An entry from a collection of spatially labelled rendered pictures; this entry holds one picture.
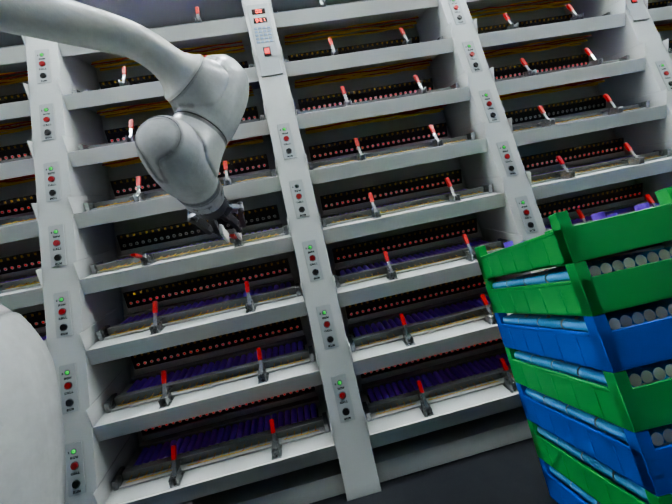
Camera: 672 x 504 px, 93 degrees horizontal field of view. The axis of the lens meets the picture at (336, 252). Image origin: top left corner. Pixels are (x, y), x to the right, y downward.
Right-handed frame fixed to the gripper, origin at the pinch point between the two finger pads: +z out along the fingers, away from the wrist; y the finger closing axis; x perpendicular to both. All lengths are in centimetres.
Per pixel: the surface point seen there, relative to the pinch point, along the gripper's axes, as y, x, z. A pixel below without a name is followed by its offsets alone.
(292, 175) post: 20.1, 16.9, 4.2
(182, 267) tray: -16.8, -4.1, 8.1
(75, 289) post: -45.7, -4.3, 7.2
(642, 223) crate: 69, -30, -40
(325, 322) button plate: 20.3, -28.8, 9.9
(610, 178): 125, -4, 8
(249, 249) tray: 3.0, -3.1, 7.5
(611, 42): 156, 52, 7
